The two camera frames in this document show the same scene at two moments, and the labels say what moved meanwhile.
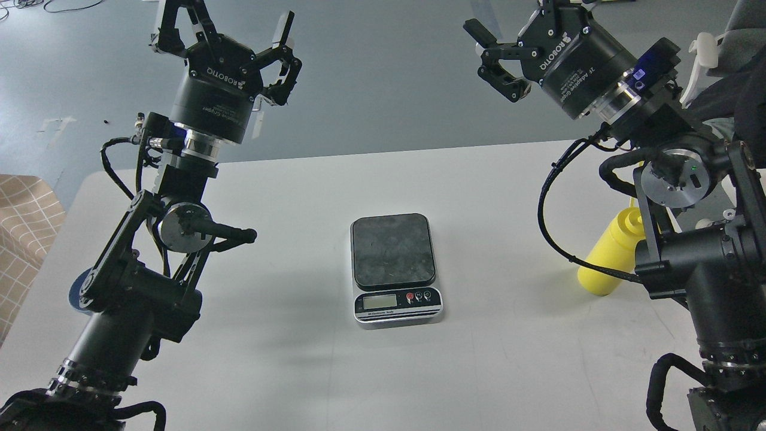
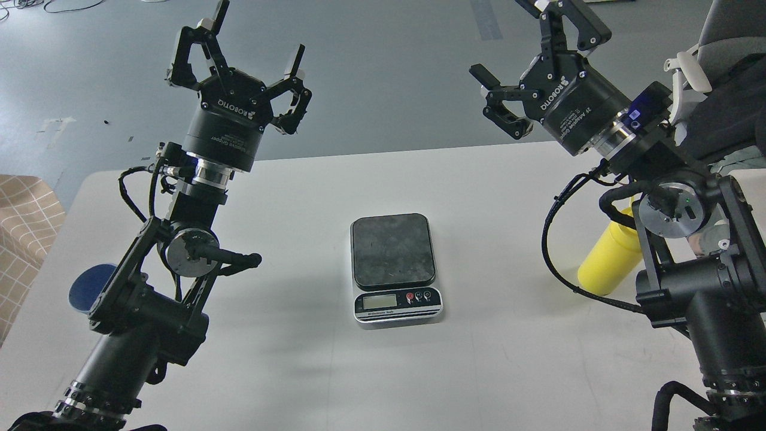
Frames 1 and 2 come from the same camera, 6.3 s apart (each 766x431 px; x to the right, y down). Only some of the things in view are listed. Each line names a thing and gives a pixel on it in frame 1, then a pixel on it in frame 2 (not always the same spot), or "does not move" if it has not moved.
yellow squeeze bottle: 615,249 does not move
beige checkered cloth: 32,210 does not move
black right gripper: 580,59 → 565,91
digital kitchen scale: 394,269 does not move
